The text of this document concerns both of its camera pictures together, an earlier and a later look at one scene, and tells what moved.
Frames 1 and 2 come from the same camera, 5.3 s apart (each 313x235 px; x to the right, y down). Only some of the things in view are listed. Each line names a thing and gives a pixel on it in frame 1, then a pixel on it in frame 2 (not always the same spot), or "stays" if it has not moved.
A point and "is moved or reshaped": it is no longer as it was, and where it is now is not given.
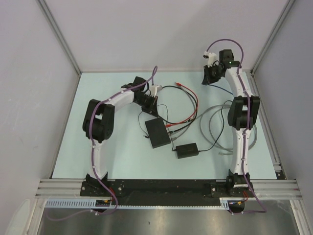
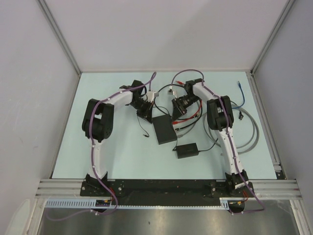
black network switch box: [157, 132] is moved or reshaped
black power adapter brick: [188, 150] stays
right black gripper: [207, 80] to [178, 109]
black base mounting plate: [202, 192] stays
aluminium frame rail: [48, 188] stays
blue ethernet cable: [221, 88] is moved or reshaped
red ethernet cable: [167, 125] is moved or reshaped
